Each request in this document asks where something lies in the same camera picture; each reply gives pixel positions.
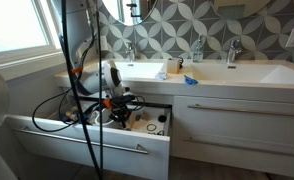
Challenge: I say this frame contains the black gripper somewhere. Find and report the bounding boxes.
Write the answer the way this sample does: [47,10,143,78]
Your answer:
[109,95,135,129]

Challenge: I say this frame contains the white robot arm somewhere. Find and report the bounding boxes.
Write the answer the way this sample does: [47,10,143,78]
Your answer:
[0,0,134,125]

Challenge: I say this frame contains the white curved drawer divider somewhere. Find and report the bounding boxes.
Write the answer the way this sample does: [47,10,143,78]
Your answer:
[89,109,114,127]

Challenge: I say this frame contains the small brown object in drawer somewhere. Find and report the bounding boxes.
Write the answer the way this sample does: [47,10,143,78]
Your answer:
[142,112,150,121]

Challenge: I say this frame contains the open white vanity drawer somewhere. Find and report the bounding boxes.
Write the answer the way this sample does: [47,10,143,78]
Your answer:
[6,105,171,180]

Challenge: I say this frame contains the toiletries pile in drawer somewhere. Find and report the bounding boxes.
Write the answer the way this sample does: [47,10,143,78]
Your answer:
[59,106,81,124]

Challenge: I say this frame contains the small dark square object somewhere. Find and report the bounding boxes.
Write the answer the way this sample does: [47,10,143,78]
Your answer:
[135,115,141,121]

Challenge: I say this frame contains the black round small object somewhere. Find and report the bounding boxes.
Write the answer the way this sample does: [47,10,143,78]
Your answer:
[158,115,167,122]

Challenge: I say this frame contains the white rectangular sink basin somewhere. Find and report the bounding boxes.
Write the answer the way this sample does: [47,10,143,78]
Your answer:
[115,62,165,79]

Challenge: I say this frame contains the crumpled white tissue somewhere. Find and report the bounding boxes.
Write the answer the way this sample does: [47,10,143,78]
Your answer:
[155,71,167,80]

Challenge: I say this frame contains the chrome faucet near window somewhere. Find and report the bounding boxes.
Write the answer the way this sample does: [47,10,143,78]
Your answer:
[126,42,136,61]

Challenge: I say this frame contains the white square container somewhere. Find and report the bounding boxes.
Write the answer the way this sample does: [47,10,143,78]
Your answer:
[167,58,180,74]

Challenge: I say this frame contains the blue cloth item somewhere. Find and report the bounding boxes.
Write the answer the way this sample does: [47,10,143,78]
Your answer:
[184,75,198,85]

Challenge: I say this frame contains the clear glass soap bottle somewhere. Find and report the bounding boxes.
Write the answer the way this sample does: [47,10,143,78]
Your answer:
[193,35,203,63]

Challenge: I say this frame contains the closed white vanity drawers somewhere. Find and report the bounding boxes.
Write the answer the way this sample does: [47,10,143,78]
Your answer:
[172,96,294,177]

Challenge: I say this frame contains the black hair tie ring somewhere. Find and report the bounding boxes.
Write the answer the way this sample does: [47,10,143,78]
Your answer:
[146,123,158,132]

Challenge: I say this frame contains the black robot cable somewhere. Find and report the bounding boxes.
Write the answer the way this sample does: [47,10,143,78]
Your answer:
[31,39,147,134]

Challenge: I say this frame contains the round wall mirror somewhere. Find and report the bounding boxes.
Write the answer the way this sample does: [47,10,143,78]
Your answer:
[102,0,157,26]

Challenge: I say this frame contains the black hanging cable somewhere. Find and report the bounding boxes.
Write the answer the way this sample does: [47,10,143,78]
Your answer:
[60,0,103,180]
[94,0,105,180]

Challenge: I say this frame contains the window with white frame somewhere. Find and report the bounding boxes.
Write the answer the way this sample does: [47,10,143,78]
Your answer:
[0,0,64,80]

